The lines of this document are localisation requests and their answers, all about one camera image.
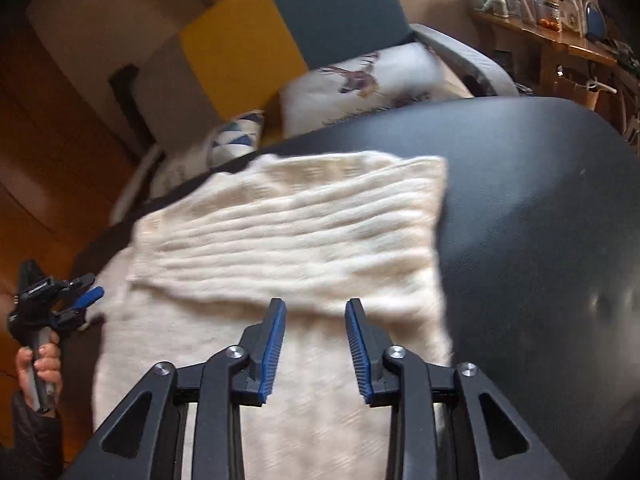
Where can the person's left forearm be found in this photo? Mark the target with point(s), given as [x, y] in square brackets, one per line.
[35, 440]

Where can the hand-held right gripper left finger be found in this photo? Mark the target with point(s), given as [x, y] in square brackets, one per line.
[272, 355]

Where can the clear box with oranges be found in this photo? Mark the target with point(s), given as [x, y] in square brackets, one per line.
[547, 12]

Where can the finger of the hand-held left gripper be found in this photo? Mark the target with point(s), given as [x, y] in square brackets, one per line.
[80, 282]
[90, 297]

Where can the blue triangle pattern cushion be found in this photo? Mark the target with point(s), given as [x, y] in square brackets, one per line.
[235, 135]

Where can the brown paper bag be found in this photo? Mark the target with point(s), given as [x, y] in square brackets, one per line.
[575, 92]

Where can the teal yellow grey armchair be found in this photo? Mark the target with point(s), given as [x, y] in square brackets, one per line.
[280, 25]

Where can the person's left hand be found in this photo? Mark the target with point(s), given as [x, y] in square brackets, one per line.
[50, 375]

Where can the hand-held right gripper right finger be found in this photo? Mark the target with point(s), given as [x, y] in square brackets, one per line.
[361, 355]

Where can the wooden sideboard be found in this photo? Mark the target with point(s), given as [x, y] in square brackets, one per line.
[565, 55]

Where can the blue round object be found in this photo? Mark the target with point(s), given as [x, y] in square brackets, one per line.
[595, 22]

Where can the white deer print cushion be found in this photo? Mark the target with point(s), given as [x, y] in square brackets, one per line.
[400, 75]

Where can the cream knitted sweater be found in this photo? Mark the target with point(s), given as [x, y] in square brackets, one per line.
[300, 240]

